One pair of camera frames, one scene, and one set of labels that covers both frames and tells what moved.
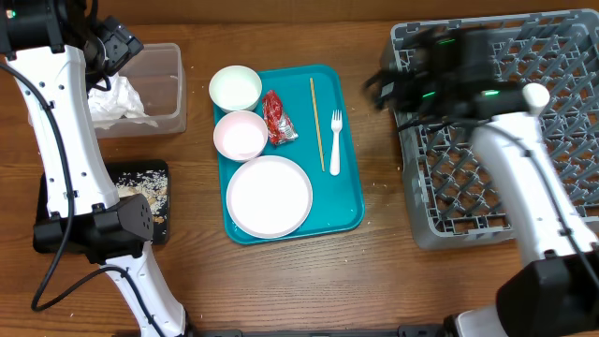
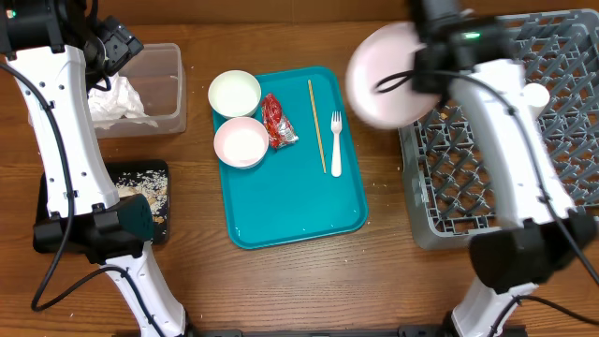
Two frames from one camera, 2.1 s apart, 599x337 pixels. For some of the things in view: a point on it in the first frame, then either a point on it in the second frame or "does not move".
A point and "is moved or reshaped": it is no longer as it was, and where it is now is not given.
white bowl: [235, 88] is moved or reshaped
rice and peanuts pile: [151, 183] does not move
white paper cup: [535, 96] does not move
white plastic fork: [335, 159] does not move
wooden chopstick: [317, 124] does not move
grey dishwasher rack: [456, 197] does not move
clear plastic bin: [158, 77] does not move
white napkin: [122, 100] does not move
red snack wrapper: [280, 126] does not move
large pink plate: [270, 197] -> [379, 77]
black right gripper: [404, 98] -> [420, 80]
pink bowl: [241, 136] is moved or reshaped
